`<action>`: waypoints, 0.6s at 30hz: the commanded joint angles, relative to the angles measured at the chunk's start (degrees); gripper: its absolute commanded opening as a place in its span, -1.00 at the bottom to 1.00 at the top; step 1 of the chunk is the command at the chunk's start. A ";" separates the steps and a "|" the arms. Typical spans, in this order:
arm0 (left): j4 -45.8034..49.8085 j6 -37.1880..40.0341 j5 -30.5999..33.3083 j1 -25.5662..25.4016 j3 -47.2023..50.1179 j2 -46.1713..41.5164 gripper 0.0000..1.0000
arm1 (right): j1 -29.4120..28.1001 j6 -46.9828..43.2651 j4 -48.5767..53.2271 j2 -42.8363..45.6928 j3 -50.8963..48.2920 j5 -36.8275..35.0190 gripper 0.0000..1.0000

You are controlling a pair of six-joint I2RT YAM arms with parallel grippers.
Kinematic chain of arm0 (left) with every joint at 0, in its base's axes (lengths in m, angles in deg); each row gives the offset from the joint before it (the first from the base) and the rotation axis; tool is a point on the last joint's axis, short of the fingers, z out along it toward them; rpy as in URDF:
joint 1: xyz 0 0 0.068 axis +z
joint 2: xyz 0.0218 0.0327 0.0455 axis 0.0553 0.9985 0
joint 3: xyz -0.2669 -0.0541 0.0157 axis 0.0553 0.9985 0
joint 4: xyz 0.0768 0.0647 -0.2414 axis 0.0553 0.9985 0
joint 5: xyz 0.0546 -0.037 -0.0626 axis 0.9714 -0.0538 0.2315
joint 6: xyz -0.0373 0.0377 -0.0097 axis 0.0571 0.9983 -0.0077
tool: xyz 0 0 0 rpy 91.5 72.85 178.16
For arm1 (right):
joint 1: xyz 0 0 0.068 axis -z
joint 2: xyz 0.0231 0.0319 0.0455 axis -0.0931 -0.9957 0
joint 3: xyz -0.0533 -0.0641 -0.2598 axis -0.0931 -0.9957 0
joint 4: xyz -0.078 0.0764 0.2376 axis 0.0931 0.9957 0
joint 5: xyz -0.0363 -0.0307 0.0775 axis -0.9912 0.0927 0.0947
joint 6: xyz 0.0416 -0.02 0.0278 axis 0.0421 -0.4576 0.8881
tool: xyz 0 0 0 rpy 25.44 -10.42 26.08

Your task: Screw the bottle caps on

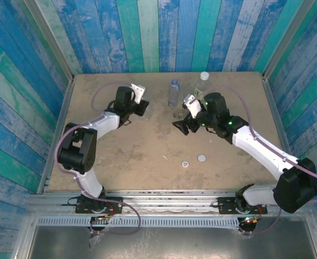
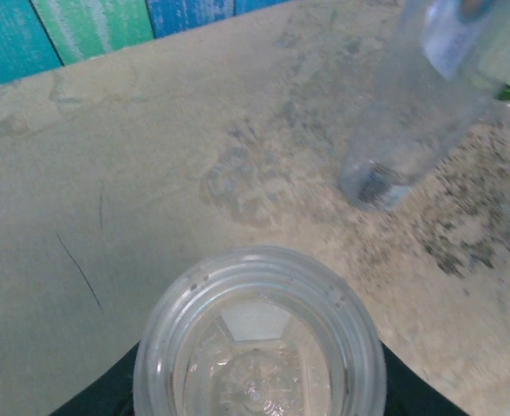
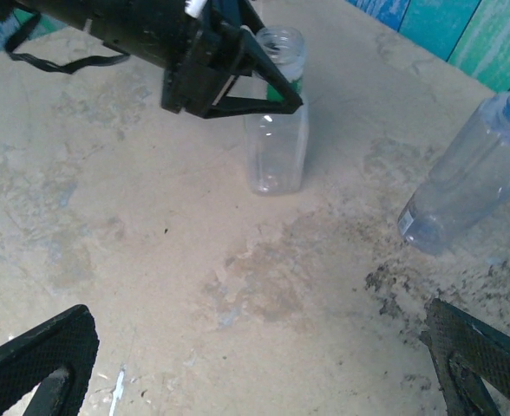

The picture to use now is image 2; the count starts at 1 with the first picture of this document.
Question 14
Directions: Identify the clear bottle small dark label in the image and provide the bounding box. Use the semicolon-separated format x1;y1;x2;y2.
133;244;389;416

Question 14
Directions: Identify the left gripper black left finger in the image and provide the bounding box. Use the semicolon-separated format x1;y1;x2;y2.
55;341;143;416

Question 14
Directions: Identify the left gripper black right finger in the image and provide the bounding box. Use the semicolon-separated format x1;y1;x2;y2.
378;342;469;416

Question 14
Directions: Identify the blue tinted plastic bottle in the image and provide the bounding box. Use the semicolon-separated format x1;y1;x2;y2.
337;0;510;213

